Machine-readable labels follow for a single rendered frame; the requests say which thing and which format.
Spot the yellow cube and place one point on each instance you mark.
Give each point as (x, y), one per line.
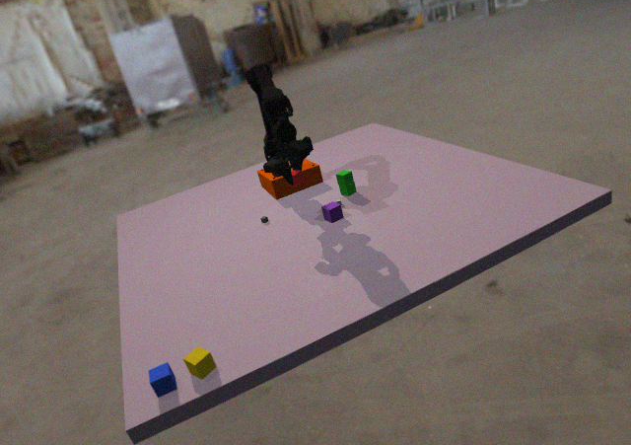
(200, 363)

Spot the green block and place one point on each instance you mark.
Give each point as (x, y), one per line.
(344, 178)
(347, 190)

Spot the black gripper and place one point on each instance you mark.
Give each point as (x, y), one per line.
(281, 165)

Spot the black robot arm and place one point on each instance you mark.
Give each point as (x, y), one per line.
(273, 107)

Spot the purple cube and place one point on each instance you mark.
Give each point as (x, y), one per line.
(332, 212)

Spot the blue cube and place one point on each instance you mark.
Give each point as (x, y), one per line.
(162, 379)

